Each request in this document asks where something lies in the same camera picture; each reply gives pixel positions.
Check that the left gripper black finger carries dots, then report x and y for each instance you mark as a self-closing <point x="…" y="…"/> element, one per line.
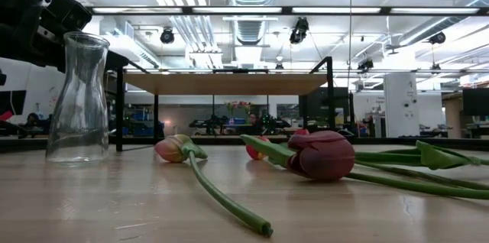
<point x="112" y="57"/>

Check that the clear glass vase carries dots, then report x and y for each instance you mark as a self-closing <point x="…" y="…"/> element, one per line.
<point x="76" y="136"/>

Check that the pink peach tulip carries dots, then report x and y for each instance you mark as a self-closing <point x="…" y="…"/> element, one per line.
<point x="170" y="149"/>

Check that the red tulip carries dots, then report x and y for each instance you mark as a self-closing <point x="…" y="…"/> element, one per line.
<point x="302" y="132"/>

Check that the dark maroon tulip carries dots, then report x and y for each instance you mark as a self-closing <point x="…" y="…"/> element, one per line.
<point x="324" y="155"/>

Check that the black background robot arm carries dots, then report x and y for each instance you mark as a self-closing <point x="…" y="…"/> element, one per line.
<point x="210" y="122"/>
<point x="276" y="122"/>

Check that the black ceiling spotlight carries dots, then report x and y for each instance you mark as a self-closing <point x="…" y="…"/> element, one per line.
<point x="365" y="64"/>
<point x="438" y="38"/>
<point x="299" y="33"/>
<point x="167" y="36"/>

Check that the black monitor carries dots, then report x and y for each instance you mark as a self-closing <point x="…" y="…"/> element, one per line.
<point x="17" y="101"/>
<point x="475" y="101"/>

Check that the black overhead light beam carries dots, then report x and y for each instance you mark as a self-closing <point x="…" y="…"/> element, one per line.
<point x="187" y="10"/>

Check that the person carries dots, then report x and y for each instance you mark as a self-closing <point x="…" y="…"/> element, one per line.
<point x="33" y="120"/>
<point x="252" y="118"/>

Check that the background flower bouquet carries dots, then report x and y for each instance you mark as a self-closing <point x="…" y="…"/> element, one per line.
<point x="238" y="104"/>

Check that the white pillar cabinet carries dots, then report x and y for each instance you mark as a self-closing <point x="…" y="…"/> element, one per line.
<point x="401" y="101"/>

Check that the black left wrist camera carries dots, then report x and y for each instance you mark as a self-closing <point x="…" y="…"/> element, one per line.
<point x="70" y="13"/>

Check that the wooden shelf with black frame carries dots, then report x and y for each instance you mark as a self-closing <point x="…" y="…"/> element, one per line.
<point x="225" y="84"/>

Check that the black table rig frame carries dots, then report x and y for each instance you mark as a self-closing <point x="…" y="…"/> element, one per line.
<point x="23" y="144"/>

